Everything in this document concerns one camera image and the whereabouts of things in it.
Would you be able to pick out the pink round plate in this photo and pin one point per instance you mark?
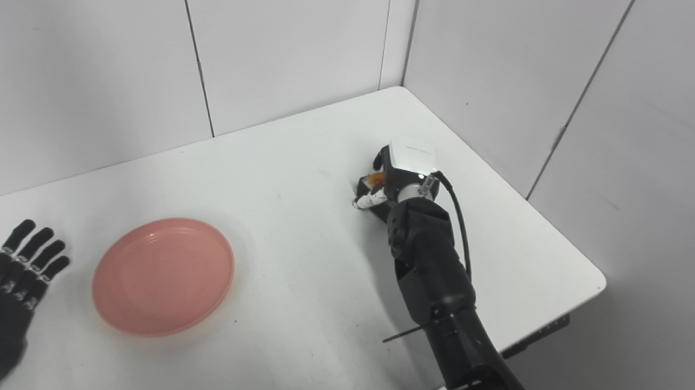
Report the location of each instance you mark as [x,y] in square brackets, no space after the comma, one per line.
[163,277]

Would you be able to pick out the chocolate cake slice with fruit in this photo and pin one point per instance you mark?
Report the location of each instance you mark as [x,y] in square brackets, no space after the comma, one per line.
[373,194]

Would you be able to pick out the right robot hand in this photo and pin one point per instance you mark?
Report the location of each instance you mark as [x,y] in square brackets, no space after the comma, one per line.
[403,170]

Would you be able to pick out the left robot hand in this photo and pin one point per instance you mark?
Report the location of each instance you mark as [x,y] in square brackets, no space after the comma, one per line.
[7,300]

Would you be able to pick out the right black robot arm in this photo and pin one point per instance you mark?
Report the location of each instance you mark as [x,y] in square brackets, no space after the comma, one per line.
[444,297]

